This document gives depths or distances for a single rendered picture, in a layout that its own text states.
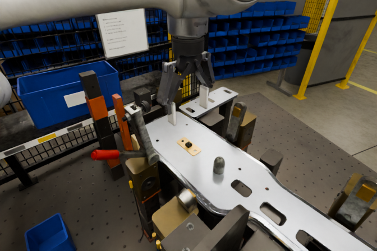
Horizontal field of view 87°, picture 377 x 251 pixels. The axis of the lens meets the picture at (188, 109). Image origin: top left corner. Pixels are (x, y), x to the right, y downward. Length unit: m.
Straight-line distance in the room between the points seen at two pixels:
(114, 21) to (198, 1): 0.73
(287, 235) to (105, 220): 0.62
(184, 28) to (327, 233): 0.52
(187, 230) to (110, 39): 0.82
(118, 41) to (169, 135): 0.51
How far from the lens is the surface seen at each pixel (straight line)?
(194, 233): 0.36
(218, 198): 0.53
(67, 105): 0.79
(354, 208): 0.60
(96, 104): 0.74
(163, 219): 0.43
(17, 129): 0.87
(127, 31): 1.00
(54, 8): 0.35
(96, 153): 0.46
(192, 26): 0.43
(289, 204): 0.57
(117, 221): 0.88
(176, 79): 0.48
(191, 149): 0.63
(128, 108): 0.44
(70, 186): 1.05
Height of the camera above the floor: 1.45
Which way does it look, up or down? 33 degrees down
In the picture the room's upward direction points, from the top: straight up
